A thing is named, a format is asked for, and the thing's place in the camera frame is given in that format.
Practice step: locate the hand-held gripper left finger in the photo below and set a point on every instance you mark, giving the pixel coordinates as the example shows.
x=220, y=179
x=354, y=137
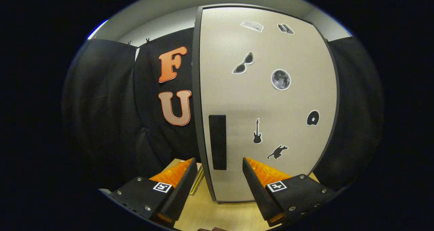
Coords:
x=183, y=192

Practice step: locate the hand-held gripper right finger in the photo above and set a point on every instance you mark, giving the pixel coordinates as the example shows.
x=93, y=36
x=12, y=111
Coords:
x=259, y=193

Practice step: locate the grey shoe cabinet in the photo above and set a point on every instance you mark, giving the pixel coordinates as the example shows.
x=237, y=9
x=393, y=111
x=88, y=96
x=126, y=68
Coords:
x=196, y=88

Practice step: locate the yellow edged book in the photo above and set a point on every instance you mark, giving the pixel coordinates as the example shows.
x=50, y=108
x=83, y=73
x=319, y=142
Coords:
x=196, y=187

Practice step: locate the black backdrop cloth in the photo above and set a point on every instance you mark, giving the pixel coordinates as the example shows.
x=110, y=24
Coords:
x=101, y=105

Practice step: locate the long ceiling light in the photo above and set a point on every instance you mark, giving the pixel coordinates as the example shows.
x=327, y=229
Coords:
x=97, y=30

